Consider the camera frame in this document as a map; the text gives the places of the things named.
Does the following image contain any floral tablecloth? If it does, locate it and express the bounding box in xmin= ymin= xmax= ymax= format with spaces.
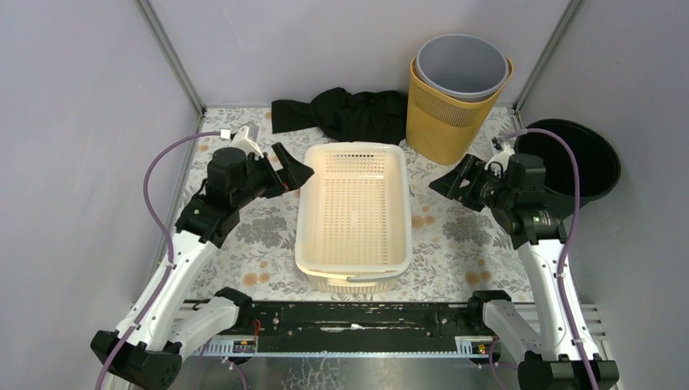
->
xmin=183 ymin=107 xmax=533 ymax=302

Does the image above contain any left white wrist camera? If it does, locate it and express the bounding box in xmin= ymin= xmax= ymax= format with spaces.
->
xmin=219 ymin=123 xmax=263 ymax=158

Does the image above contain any yellow wastebasket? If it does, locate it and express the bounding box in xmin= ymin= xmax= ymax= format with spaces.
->
xmin=405 ymin=61 xmax=505 ymax=166

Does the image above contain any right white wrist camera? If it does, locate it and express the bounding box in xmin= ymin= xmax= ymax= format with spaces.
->
xmin=485 ymin=137 xmax=515 ymax=177

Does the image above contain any grey plastic bin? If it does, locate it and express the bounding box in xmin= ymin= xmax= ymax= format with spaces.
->
xmin=414 ymin=33 xmax=510 ymax=102

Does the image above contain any cream plastic basket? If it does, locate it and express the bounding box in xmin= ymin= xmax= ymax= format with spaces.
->
xmin=295 ymin=245 xmax=412 ymax=294

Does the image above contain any black round bucket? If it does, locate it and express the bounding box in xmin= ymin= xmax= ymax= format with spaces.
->
xmin=514 ymin=119 xmax=621 ymax=219

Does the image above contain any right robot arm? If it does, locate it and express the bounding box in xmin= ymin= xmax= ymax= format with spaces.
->
xmin=429 ymin=152 xmax=619 ymax=389

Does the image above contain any black cloth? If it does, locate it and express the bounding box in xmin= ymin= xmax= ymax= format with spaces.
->
xmin=271 ymin=88 xmax=408 ymax=145

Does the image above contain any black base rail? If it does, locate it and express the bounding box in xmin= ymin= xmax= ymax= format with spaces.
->
xmin=223 ymin=301 xmax=493 ymax=355

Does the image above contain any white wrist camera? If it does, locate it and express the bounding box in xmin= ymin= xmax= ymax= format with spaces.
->
xmin=219 ymin=123 xmax=263 ymax=158
xmin=485 ymin=137 xmax=515 ymax=177

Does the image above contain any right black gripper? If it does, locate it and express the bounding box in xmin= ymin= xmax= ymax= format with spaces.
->
xmin=428 ymin=154 xmax=515 ymax=214

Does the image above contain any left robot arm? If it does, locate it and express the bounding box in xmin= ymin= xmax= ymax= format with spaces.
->
xmin=91 ymin=143 xmax=314 ymax=389

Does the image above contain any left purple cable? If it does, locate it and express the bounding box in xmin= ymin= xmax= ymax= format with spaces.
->
xmin=93 ymin=130 xmax=224 ymax=390

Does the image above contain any white perforated plastic basket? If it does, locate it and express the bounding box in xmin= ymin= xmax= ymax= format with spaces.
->
xmin=294 ymin=142 xmax=413 ymax=265

